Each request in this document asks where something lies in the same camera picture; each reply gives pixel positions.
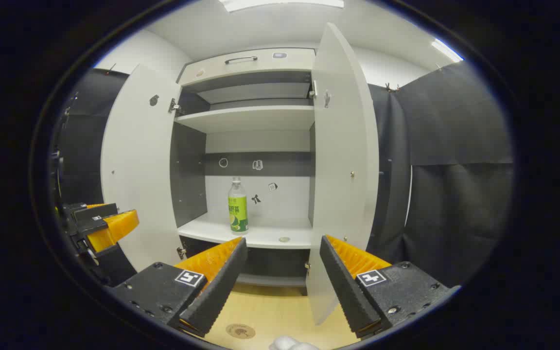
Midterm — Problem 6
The white cabinet door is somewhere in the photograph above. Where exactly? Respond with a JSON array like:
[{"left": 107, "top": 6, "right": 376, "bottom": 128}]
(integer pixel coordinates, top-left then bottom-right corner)
[
  {"left": 101, "top": 64, "right": 186, "bottom": 272},
  {"left": 306, "top": 22, "right": 380, "bottom": 326}
]

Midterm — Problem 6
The long ceiling light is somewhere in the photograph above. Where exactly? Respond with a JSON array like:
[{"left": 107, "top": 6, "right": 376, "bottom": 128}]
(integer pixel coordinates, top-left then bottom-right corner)
[{"left": 219, "top": 0, "right": 345, "bottom": 13}]

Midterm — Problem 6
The round brown coaster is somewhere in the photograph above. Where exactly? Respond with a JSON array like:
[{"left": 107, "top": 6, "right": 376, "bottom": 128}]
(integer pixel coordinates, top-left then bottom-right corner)
[{"left": 226, "top": 324, "right": 256, "bottom": 339}]

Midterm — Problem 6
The grey white cabinet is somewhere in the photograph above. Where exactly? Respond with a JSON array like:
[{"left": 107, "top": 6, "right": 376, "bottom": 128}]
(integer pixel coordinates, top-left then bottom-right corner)
[{"left": 169, "top": 48, "right": 317, "bottom": 296}]

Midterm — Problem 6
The black backdrop cloth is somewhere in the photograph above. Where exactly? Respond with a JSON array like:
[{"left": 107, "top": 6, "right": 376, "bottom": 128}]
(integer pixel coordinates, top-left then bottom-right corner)
[
  {"left": 367, "top": 61, "right": 514, "bottom": 287},
  {"left": 56, "top": 68, "right": 137, "bottom": 287}
]

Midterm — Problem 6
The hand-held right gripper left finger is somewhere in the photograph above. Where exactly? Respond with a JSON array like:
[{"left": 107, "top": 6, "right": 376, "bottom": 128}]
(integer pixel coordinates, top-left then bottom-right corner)
[{"left": 107, "top": 237, "right": 248, "bottom": 338}]

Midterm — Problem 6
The green label bottle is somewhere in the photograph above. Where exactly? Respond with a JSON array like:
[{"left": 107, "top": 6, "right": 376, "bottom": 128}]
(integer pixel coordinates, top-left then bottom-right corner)
[{"left": 227, "top": 177, "right": 249, "bottom": 233}]

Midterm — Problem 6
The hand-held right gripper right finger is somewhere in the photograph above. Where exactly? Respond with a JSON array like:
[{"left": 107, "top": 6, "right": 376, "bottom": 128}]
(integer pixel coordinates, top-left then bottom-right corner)
[{"left": 319, "top": 235, "right": 460, "bottom": 339}]

